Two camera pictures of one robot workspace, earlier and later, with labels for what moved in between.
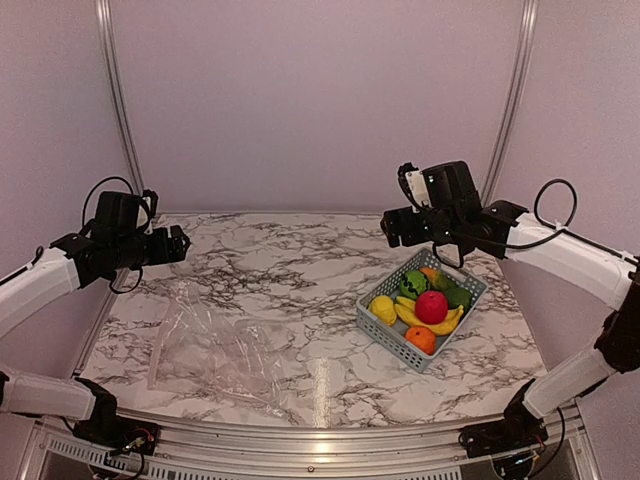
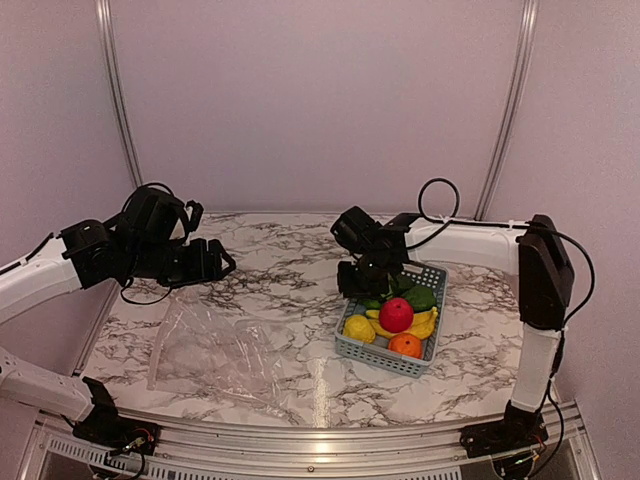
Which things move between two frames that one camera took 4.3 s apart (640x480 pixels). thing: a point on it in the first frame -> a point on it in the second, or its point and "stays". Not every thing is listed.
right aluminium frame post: [512, 100] stays
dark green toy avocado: [459, 296] -> [421, 297]
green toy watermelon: [412, 283] -> [372, 304]
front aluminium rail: [419, 454] stays
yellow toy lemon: [383, 308] -> [358, 329]
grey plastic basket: [394, 338] -> [379, 355]
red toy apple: [431, 307] -> [396, 314]
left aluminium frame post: [113, 49] stays
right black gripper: [409, 236] -> [350, 289]
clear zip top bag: [200, 349] stays
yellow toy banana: [407, 309] -> [422, 325]
